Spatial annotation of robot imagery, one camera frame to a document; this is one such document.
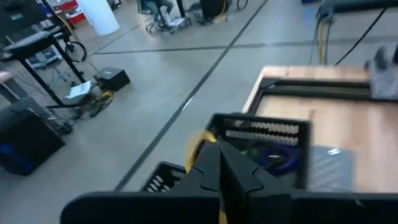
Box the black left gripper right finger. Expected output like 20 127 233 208
220 141 293 224

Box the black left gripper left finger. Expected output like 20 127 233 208
170 141 221 195

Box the yellow rubber band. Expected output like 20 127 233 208
185 129 228 224

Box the green coil keychain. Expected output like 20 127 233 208
241 147 261 158

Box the purple coil keychain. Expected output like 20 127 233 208
259 144 299 175

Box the black slotted plastic basket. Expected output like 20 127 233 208
141 161 187 193
206 113 312 191

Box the office chair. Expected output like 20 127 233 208
136 0 193 34

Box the perforated grey metal shelf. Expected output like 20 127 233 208
306 145 355 192

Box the black box on floor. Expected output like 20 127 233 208
93 67 131 92

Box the white paper sheet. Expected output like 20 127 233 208
64 80 93 100

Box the black bin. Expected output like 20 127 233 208
198 0 233 21

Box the black computer case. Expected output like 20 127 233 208
0 99 66 177

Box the white round column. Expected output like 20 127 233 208
76 0 121 37

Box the red storage shelf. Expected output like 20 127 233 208
52 0 86 24

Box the black side table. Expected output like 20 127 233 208
0 24 86 106

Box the black aluminium table frame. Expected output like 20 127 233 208
248 77 398 114

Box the yellow floor cable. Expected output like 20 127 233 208
77 90 114 119

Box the yellow hanging cable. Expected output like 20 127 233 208
317 18 327 65

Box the black cable loop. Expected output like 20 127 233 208
64 41 88 63

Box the black hanging cable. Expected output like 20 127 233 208
334 7 388 66

